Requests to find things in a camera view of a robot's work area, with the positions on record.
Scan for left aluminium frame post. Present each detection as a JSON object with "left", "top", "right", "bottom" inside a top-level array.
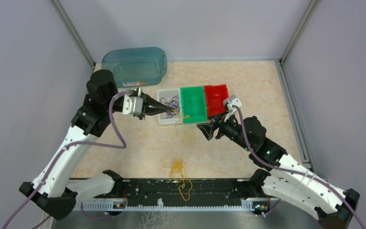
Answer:
[{"left": 49, "top": 0, "right": 96, "bottom": 69}]

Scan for yellow cable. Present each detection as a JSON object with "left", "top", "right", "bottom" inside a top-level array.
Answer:
[
  {"left": 172, "top": 108, "right": 196, "bottom": 142},
  {"left": 163, "top": 158, "right": 193, "bottom": 202}
]

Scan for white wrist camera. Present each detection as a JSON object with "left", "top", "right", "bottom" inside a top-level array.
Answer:
[
  {"left": 223, "top": 95, "right": 243, "bottom": 112},
  {"left": 122, "top": 95, "right": 143, "bottom": 115}
]

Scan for teal transparent plastic tub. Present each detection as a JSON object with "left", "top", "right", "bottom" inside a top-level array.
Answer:
[{"left": 102, "top": 47, "right": 167, "bottom": 88}]

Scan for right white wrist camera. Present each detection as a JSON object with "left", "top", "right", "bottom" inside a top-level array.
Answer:
[{"left": 223, "top": 95, "right": 243, "bottom": 112}]

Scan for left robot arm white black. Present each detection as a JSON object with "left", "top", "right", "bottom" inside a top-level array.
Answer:
[{"left": 20, "top": 70, "right": 173, "bottom": 220}]

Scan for red plastic bin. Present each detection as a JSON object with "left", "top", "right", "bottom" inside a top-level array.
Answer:
[{"left": 203, "top": 84, "right": 229, "bottom": 117}]

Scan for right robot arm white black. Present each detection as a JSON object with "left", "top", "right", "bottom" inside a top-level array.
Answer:
[{"left": 197, "top": 114, "right": 360, "bottom": 229}]

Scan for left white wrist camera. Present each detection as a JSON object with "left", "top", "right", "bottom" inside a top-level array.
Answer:
[{"left": 122, "top": 95, "right": 143, "bottom": 115}]

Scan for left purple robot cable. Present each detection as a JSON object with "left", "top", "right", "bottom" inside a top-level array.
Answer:
[{"left": 1, "top": 90, "right": 133, "bottom": 229}]

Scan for right aluminium frame post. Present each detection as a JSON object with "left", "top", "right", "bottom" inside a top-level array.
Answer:
[{"left": 280, "top": 0, "right": 321, "bottom": 66}]

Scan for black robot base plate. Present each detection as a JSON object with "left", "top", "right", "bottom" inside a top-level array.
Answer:
[{"left": 97, "top": 178, "right": 267, "bottom": 207}]

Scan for green plastic bin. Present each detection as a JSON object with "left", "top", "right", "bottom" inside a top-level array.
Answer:
[{"left": 180, "top": 86, "right": 207, "bottom": 124}]

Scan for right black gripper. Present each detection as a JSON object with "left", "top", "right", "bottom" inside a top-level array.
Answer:
[{"left": 197, "top": 109, "right": 253, "bottom": 151}]

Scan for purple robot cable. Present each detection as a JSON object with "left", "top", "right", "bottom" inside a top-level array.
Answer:
[
  {"left": 1, "top": 90, "right": 133, "bottom": 229},
  {"left": 231, "top": 104, "right": 366, "bottom": 229}
]

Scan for black thin cable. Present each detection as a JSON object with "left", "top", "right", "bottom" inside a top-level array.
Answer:
[{"left": 159, "top": 96, "right": 181, "bottom": 119}]

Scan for white plastic bin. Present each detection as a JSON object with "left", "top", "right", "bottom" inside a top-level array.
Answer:
[{"left": 157, "top": 88, "right": 182, "bottom": 125}]

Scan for white slotted cable duct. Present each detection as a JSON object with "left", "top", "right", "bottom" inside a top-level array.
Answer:
[{"left": 73, "top": 199, "right": 255, "bottom": 212}]

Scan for aluminium frame post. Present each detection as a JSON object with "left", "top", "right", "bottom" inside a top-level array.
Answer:
[
  {"left": 49, "top": 0, "right": 96, "bottom": 69},
  {"left": 280, "top": 0, "right": 321, "bottom": 66}
]

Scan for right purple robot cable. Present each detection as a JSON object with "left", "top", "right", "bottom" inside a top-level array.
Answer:
[{"left": 231, "top": 104, "right": 366, "bottom": 229}]

